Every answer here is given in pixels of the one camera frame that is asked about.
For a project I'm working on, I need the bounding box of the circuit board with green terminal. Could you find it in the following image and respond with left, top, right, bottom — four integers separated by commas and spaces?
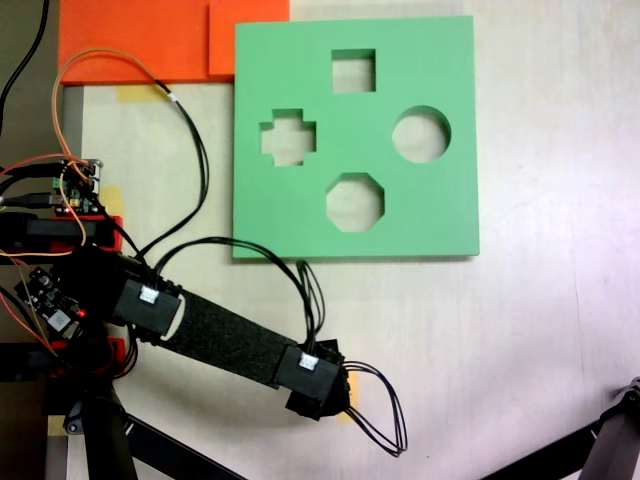
49, 158, 105, 216

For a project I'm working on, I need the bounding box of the black gripper motor wire loop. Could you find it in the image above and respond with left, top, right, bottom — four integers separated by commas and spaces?
343, 361, 409, 458

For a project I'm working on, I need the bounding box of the black table clamp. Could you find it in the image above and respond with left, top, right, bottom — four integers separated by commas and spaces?
0, 344, 114, 384
0, 213, 109, 249

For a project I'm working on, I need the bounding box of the green shape-hole board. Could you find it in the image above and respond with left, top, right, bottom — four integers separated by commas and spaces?
231, 14, 481, 261

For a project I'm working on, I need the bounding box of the thin black tripod strut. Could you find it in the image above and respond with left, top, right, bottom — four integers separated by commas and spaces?
479, 419, 601, 480
124, 413, 247, 480

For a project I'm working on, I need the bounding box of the orange wire loop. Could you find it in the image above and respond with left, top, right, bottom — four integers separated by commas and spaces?
52, 48, 174, 166

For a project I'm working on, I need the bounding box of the small black circuit board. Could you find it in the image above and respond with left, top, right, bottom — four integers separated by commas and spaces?
14, 267, 89, 346

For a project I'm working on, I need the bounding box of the wide yellow tape piece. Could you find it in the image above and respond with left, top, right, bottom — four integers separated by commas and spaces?
116, 84, 167, 104

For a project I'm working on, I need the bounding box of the black arm motor wire bundle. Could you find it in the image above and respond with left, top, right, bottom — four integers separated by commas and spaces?
148, 236, 327, 359

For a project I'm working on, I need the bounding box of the red printed base mount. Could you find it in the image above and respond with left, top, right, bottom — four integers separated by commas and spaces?
49, 337, 126, 376
49, 214, 125, 251

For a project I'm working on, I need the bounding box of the thick black cable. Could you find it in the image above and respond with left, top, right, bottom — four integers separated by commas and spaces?
0, 0, 52, 136

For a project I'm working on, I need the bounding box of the thick black tripod leg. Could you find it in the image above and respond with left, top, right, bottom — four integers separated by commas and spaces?
582, 376, 640, 480
63, 392, 139, 480

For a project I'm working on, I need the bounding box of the flat orange block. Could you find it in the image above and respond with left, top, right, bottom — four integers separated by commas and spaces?
58, 0, 291, 84

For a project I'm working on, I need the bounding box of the thin black wire pair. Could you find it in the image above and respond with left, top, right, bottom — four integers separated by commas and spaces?
134, 78, 210, 261

